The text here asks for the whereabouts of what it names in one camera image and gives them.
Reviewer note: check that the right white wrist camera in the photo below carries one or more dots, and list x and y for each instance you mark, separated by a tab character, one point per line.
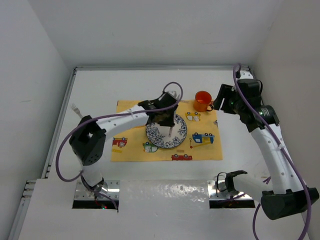
243	74

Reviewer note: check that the yellow vehicle print placemat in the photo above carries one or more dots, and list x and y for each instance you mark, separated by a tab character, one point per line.
202	141

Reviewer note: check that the pink handled knife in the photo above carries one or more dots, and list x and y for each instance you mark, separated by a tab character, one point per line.
170	131

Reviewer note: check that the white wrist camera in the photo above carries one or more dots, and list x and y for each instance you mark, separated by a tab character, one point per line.
243	74
174	94

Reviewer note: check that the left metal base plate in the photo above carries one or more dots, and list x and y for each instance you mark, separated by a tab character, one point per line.
109	189

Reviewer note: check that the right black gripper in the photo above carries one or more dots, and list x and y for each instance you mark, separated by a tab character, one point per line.
224	90

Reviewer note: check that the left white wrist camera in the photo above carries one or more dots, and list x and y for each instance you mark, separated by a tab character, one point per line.
174	94

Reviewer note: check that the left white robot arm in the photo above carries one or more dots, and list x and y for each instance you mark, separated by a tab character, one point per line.
88	141

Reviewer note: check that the orange mug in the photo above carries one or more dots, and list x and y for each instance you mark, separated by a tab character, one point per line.
203	102

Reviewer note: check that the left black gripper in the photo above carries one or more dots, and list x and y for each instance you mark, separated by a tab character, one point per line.
169	121

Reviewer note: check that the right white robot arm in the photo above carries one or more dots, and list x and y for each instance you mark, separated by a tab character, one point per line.
286	195

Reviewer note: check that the pink handled fork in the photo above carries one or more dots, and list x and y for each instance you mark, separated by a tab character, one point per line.
76	110

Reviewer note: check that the blue floral plate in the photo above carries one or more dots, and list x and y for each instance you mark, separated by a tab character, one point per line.
158	135

